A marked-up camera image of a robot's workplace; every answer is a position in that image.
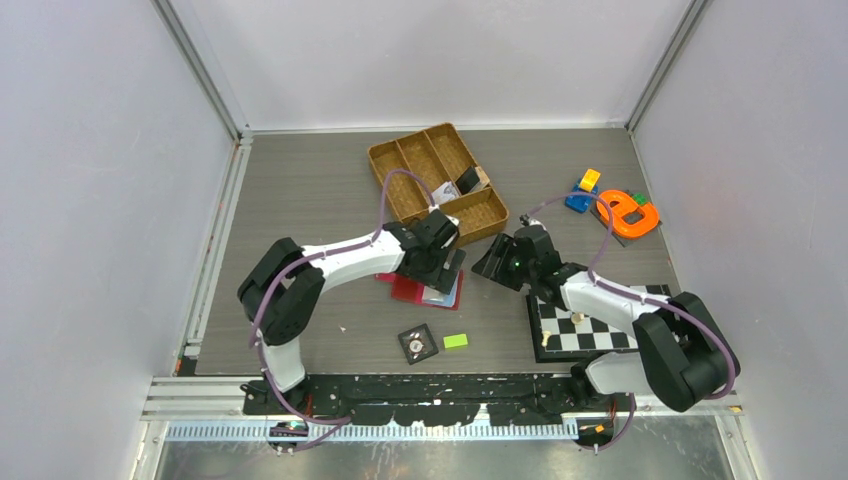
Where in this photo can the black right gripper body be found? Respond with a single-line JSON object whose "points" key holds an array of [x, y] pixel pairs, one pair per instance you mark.
{"points": [[532, 273]]}

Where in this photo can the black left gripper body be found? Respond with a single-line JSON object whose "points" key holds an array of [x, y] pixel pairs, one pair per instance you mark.
{"points": [[428, 274]]}

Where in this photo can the red leather card holder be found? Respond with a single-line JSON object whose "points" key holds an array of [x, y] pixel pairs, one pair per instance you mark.
{"points": [[408, 291]]}

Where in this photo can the black credit card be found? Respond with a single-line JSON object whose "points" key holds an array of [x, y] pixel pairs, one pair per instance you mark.
{"points": [[469, 181]]}

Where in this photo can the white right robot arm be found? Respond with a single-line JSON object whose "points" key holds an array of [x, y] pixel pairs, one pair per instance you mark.
{"points": [[682, 357]]}

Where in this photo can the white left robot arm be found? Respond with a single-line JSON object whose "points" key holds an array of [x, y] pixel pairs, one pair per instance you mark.
{"points": [[281, 292]]}

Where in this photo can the black white chessboard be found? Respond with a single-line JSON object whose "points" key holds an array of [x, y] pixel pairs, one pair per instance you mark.
{"points": [[596, 338]]}

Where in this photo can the blue toy brick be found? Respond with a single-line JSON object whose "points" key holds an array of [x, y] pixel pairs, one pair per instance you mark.
{"points": [[580, 200]]}

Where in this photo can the green rectangular block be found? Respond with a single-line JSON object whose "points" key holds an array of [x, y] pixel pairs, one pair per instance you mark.
{"points": [[455, 341]]}

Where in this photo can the woven wicker divided tray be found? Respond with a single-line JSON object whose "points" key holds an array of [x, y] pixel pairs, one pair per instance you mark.
{"points": [[444, 173]]}

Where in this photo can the poker chip in black case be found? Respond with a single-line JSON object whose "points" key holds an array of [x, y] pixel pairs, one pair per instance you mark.
{"points": [[418, 344]]}

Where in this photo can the yellow toy brick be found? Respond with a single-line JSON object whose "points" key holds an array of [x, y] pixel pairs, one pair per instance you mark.
{"points": [[589, 180]]}

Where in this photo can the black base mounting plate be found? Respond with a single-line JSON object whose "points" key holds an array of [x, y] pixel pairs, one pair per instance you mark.
{"points": [[442, 400]]}

